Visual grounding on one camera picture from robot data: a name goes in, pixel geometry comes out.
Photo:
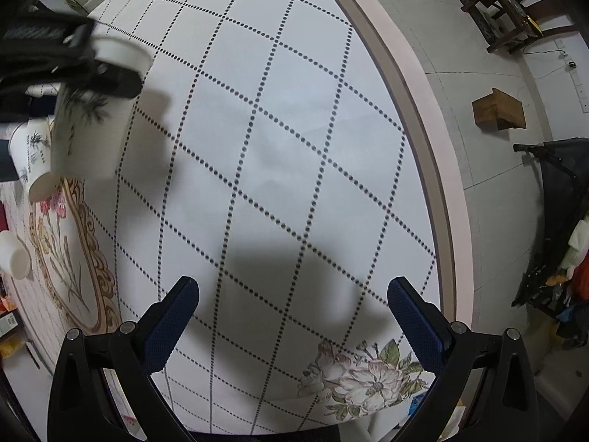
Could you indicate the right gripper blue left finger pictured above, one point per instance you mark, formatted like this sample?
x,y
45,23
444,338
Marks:
x,y
81,405

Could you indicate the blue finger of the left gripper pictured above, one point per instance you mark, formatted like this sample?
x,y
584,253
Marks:
x,y
100,77

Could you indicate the black folding cart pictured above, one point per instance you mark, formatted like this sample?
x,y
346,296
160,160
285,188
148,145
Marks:
x,y
557,279

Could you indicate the dark green cup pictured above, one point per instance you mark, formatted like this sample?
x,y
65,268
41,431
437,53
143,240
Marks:
x,y
8,171

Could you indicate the small wooden stool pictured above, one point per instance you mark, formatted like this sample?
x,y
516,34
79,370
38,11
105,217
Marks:
x,y
500,111

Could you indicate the plain white paper cup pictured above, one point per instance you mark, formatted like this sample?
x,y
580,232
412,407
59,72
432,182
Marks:
x,y
14,257

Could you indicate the white bamboo print paper cup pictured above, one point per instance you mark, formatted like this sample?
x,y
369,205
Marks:
x,y
89,128

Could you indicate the floral grid tablecloth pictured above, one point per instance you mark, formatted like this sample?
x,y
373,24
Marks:
x,y
267,159

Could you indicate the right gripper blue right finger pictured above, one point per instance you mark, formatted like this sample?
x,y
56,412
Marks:
x,y
504,407

